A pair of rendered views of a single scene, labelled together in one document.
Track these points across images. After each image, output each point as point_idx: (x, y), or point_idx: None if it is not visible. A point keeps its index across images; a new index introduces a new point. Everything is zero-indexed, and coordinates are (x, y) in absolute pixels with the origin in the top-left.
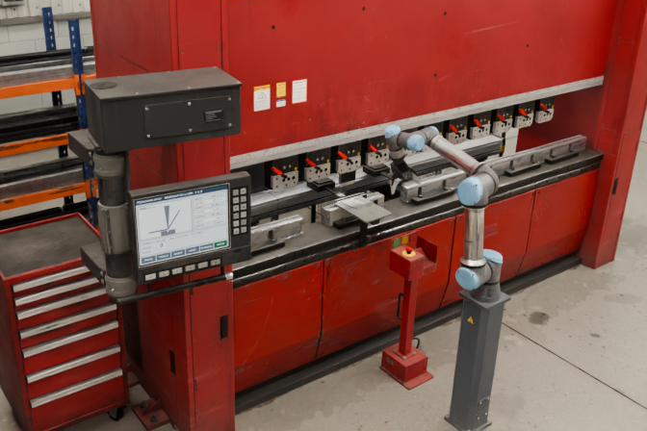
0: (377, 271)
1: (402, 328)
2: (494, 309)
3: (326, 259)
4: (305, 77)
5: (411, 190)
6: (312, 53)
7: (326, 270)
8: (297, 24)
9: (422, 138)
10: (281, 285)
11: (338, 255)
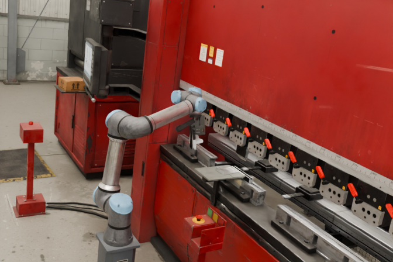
0: None
1: None
2: (100, 245)
3: (196, 190)
4: (223, 48)
5: (281, 211)
6: (228, 32)
7: (195, 200)
8: (224, 8)
9: (176, 93)
10: (176, 182)
11: (202, 195)
